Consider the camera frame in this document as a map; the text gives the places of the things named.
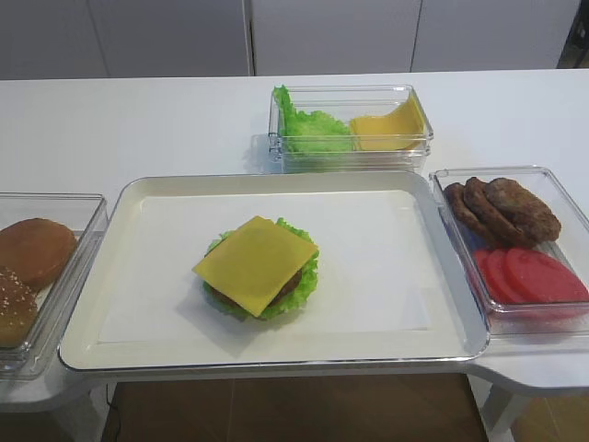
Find green lettuce in bin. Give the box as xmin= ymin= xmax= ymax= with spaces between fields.
xmin=272 ymin=85 xmax=353 ymax=154

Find plain orange bun bottom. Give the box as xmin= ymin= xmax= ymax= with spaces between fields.
xmin=1 ymin=218 xmax=77 ymax=292

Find yellow cheese slice on burger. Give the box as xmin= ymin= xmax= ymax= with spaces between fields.
xmin=192 ymin=216 xmax=318 ymax=318

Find white metal serving tray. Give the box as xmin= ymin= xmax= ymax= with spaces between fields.
xmin=59 ymin=171 xmax=490 ymax=375

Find yellow cheese slices in bin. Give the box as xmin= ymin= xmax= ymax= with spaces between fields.
xmin=350 ymin=97 xmax=425 ymax=151

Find clear bin with buns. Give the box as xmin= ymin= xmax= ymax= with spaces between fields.
xmin=1 ymin=192 xmax=108 ymax=380

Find front brown patty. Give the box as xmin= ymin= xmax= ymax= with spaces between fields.
xmin=484 ymin=178 xmax=561 ymax=244

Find middle brown patty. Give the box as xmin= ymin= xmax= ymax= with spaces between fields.
xmin=464 ymin=177 xmax=507 ymax=246

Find green lettuce under burger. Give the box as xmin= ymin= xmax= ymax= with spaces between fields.
xmin=201 ymin=217 xmax=320 ymax=322

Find middle red tomato slice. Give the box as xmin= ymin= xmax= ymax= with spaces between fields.
xmin=484 ymin=249 xmax=525 ymax=304

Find clear bin lettuce and cheese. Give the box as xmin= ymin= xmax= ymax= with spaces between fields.
xmin=268 ymin=85 xmax=433 ymax=173

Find back red tomato slice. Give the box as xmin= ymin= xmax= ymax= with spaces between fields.
xmin=473 ymin=249 xmax=493 ymax=298

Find red tomato slice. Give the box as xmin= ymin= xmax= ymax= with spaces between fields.
xmin=484 ymin=249 xmax=525 ymax=304
xmin=473 ymin=249 xmax=493 ymax=298
xmin=504 ymin=248 xmax=588 ymax=303

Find black cable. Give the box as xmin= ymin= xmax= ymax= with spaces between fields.
xmin=104 ymin=382 xmax=121 ymax=442

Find clear bin patties and tomato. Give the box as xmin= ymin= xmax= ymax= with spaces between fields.
xmin=430 ymin=167 xmax=588 ymax=335

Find sesame bun top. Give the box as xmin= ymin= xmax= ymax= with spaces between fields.
xmin=0 ymin=266 xmax=37 ymax=348

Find front red tomato slice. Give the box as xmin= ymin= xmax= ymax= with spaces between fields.
xmin=504 ymin=248 xmax=588 ymax=303

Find back brown patty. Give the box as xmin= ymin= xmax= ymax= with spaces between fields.
xmin=444 ymin=182 xmax=492 ymax=240

